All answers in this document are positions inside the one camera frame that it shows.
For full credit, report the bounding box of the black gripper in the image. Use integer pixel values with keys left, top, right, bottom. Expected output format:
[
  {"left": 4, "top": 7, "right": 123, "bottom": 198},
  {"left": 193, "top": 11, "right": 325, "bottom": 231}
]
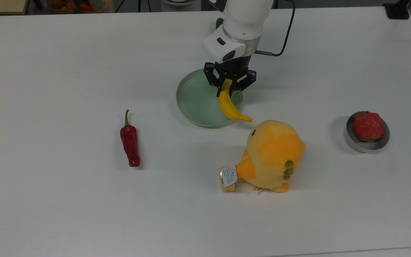
[{"left": 204, "top": 54, "right": 257, "bottom": 97}]

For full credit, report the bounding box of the yellow banana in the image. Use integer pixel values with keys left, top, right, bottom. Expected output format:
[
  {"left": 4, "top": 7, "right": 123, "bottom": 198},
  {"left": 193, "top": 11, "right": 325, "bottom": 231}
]
[{"left": 218, "top": 79, "right": 253, "bottom": 123}]

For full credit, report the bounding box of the grey round robot base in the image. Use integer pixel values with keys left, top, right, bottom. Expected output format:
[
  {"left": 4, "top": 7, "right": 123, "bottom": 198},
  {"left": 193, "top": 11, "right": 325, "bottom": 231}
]
[{"left": 161, "top": 0, "right": 202, "bottom": 12}]

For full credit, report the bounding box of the pale green plastic plate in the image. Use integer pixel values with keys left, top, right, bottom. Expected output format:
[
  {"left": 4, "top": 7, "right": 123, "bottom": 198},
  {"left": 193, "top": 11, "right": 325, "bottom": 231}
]
[{"left": 176, "top": 69, "right": 244, "bottom": 128}]

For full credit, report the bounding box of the orange plush chick toy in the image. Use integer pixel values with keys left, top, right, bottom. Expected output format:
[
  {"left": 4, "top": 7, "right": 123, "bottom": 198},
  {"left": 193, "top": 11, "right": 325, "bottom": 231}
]
[{"left": 235, "top": 120, "right": 306, "bottom": 193}]

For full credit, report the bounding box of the white and yellow hang tag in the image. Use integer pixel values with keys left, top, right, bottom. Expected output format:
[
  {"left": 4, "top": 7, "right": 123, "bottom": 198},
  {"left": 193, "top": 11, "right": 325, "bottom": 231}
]
[{"left": 218, "top": 163, "right": 238, "bottom": 193}]

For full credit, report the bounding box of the red chili pepper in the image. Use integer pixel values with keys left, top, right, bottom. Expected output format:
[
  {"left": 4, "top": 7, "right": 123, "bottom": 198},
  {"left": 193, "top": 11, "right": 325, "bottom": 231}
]
[{"left": 120, "top": 109, "right": 141, "bottom": 168}]

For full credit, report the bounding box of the red strawberry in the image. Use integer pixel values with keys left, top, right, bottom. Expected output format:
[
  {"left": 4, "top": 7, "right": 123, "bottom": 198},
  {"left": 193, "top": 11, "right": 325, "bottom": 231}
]
[{"left": 352, "top": 111, "right": 385, "bottom": 141}]

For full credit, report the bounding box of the round silver metal dish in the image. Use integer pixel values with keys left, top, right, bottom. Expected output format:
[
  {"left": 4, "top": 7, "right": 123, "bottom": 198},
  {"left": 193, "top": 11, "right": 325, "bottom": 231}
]
[{"left": 344, "top": 111, "right": 390, "bottom": 153}]

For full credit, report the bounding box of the clear container of vegetables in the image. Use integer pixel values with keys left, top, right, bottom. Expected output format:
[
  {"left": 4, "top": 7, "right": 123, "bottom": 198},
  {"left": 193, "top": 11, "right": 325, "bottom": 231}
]
[{"left": 45, "top": 0, "right": 114, "bottom": 14}]

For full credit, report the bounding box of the black table clamp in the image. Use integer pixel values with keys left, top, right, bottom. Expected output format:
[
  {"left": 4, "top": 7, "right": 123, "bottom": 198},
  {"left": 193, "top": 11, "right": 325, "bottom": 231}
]
[{"left": 383, "top": 0, "right": 411, "bottom": 20}]

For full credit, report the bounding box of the beige wooden box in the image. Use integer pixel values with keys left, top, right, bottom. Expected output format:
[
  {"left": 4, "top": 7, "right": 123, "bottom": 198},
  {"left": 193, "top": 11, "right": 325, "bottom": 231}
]
[{"left": 0, "top": 0, "right": 30, "bottom": 16}]

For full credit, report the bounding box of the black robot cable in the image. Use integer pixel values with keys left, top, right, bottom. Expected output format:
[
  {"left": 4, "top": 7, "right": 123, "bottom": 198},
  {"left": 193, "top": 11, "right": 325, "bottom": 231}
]
[{"left": 255, "top": 0, "right": 296, "bottom": 57}]

